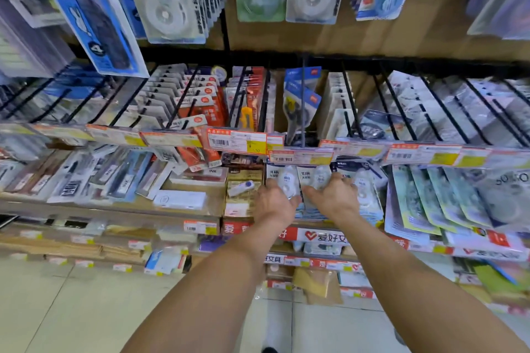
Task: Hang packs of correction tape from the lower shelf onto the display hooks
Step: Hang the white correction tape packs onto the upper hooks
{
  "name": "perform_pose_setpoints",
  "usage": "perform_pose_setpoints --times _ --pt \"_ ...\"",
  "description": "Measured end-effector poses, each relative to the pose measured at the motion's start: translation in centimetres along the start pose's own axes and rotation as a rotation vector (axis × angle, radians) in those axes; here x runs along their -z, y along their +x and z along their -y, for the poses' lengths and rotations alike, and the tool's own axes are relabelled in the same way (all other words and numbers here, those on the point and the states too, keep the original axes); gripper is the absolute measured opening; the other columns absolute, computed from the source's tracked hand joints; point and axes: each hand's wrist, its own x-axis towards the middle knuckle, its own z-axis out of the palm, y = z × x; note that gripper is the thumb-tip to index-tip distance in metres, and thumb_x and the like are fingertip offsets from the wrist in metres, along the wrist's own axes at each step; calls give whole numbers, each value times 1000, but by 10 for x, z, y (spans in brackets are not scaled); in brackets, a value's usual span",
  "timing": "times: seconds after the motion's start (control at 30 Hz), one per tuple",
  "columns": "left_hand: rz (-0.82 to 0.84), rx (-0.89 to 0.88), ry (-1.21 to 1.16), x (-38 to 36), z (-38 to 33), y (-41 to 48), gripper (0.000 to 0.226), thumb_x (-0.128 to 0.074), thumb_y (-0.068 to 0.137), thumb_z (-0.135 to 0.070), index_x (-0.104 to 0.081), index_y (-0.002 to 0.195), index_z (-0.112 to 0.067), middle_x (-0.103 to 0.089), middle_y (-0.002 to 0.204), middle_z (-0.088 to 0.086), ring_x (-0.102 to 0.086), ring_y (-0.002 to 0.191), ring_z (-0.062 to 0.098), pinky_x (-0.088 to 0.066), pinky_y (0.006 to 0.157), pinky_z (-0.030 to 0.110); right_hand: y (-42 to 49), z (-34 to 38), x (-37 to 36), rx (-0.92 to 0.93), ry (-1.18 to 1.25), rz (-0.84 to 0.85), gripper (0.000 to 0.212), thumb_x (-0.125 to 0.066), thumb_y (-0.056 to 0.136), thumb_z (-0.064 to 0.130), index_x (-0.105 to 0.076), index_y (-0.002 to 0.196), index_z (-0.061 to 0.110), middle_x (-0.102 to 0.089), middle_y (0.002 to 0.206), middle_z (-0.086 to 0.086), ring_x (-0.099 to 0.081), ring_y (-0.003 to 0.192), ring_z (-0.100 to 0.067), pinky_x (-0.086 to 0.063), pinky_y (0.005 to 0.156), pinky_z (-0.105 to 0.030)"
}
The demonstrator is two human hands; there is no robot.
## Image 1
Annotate small white blue device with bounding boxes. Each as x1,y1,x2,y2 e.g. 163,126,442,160
227,180,255,197

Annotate row of white card packets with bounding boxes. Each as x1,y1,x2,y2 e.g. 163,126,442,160
321,71,357,141

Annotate pile of pen packets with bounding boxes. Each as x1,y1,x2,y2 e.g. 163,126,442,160
0,148,174,205

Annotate row of blue white packets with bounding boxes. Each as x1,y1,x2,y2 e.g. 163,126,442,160
0,63,137,126

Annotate blue white card packet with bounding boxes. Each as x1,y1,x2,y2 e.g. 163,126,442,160
144,248,188,277

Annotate white index tab packet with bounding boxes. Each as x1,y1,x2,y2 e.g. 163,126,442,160
0,0,75,78

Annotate person's right hand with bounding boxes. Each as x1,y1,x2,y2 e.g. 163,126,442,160
301,173,361,229

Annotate white flat box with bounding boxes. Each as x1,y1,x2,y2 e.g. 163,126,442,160
152,190,208,211

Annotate blue scissors packets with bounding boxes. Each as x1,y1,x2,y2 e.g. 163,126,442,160
283,66,323,145

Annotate person's right forearm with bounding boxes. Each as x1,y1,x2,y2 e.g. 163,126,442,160
335,210,529,353

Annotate pile of teal packets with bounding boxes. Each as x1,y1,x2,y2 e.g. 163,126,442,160
385,164,494,238

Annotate person's left forearm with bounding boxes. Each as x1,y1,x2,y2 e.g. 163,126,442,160
122,220,287,353

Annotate red shelf label strip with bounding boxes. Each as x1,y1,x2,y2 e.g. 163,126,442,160
221,220,530,263

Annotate row of orange price tags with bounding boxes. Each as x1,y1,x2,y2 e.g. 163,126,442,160
0,121,530,172

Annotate pile of white correction tapes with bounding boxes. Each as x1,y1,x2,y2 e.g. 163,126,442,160
264,158,386,227

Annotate gold box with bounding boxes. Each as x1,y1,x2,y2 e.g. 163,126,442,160
223,168,264,219

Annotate stacks of brown envelopes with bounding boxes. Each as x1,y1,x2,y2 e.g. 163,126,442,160
0,226,154,265

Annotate rows of grey white packets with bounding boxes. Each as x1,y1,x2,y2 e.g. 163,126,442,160
364,70,530,149

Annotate row of white red packets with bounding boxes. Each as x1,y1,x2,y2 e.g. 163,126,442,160
132,63,226,169

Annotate white ink box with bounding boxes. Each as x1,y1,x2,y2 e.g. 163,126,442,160
169,166,229,187

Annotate person's left hand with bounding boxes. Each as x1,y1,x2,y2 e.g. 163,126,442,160
252,178,303,236

